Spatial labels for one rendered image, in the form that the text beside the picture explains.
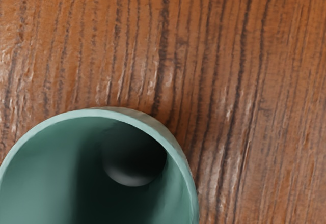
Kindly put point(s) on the green cup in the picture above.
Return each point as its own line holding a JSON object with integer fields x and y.
{"x": 45, "y": 170}

